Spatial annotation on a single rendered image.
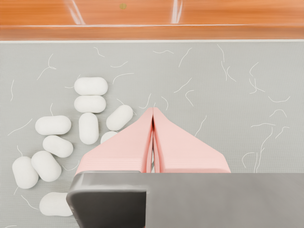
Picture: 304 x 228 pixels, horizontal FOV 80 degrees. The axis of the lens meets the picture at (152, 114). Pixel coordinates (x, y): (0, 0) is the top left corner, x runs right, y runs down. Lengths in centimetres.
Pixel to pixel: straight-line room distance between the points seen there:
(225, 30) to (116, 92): 15
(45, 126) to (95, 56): 10
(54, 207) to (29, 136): 8
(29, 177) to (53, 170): 2
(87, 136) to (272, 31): 24
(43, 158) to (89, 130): 5
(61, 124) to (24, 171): 6
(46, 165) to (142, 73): 14
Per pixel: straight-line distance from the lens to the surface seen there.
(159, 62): 23
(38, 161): 21
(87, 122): 20
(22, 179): 22
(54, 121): 21
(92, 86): 21
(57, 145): 21
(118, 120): 19
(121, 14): 24
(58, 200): 21
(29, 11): 28
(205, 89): 22
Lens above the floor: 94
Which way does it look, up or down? 76 degrees down
